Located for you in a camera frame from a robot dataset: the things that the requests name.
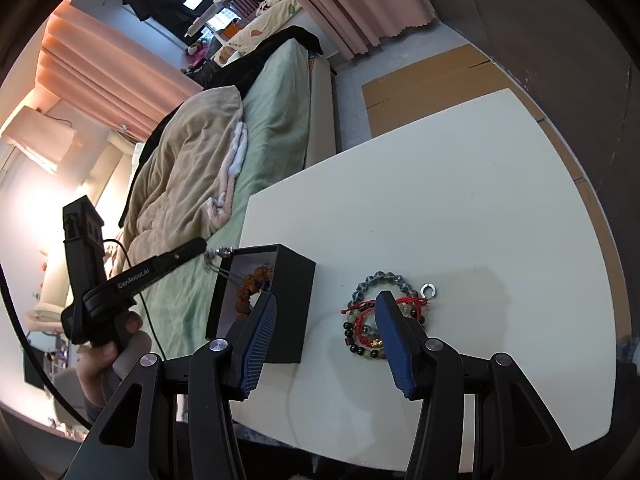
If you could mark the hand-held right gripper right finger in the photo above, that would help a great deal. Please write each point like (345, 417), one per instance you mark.
(395, 345)

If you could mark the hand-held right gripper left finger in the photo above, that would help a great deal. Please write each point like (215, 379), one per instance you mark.
(257, 345)

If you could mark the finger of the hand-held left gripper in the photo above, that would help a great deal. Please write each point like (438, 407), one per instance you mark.
(182, 252)

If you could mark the black box white inside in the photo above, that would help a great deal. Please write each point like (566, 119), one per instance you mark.
(290, 310)

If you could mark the person's left hand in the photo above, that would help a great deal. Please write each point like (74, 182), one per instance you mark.
(100, 375)

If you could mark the beige blanket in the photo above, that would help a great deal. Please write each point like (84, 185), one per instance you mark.
(190, 160)

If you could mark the pink white fluffy cloth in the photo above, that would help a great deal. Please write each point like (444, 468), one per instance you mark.
(235, 160)

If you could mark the white table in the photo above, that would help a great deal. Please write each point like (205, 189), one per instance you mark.
(475, 210)

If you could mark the bed with green sheet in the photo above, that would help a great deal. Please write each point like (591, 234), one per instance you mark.
(280, 110)

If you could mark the wide pink curtain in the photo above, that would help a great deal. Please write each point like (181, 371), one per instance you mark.
(125, 75)

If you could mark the pink plush toys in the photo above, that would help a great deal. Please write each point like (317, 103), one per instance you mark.
(195, 55)

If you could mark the cream printed cushion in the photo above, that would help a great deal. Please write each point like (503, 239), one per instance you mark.
(265, 25)

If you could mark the white rack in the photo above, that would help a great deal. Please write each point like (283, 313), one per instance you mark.
(215, 10)

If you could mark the black hanging garments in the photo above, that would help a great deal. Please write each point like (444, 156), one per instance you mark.
(155, 5)

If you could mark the flat brown cardboard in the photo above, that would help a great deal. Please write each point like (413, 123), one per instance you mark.
(415, 85)

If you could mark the panda plush toys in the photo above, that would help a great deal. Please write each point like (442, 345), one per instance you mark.
(270, 0)

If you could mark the narrow pink curtain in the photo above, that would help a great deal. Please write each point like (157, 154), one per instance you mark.
(350, 0)

